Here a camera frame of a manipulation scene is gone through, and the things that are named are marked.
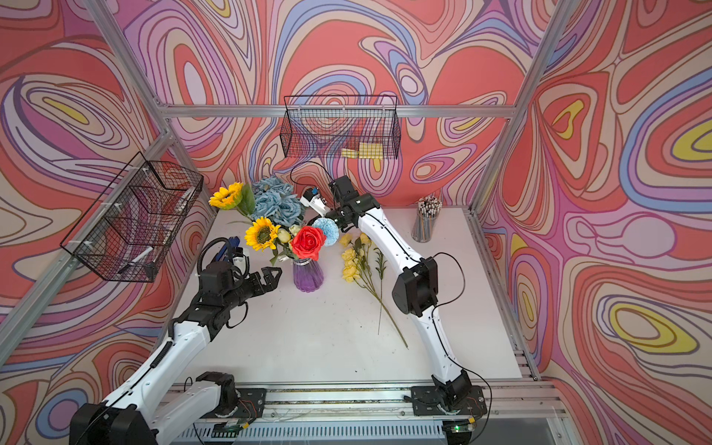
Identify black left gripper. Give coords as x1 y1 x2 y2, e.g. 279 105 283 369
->
221 266 281 313

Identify purple glass vase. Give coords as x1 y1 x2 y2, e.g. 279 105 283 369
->
292 259 324 293

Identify yellow sunflower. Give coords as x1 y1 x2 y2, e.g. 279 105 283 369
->
245 217 281 251
209 183 256 219

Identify yellow rose spray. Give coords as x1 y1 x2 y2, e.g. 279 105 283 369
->
339 234 409 349

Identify small yellow flower stem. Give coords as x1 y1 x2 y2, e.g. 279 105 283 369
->
375 248 387 334

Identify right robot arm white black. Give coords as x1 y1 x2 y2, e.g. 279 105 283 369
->
326 176 489 416

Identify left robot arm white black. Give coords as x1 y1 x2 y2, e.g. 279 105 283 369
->
70 237 282 444

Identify light blue carnation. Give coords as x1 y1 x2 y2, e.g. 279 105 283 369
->
311 217 340 247

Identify cream rose buds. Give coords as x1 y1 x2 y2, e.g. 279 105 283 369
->
277 224 302 245

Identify red rose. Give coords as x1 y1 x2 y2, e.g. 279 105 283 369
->
290 226 326 261

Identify yellow sticky notes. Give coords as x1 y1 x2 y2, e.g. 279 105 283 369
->
340 142 385 159

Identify blue hydrangea bouquet with leaves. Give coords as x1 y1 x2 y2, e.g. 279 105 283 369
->
250 176 305 228

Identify white marker in basket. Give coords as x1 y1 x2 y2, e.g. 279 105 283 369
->
118 247 153 274

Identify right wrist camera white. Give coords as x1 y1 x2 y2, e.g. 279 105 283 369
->
300 187 330 217

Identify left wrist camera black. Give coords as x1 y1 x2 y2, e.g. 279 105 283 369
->
198 261 235 296

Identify back black wire basket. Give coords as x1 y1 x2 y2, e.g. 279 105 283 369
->
280 94 402 159

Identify black wire basket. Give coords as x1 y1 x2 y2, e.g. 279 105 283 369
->
60 153 204 283
280 94 402 159

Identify left black wire basket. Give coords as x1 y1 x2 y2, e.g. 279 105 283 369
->
60 153 204 283

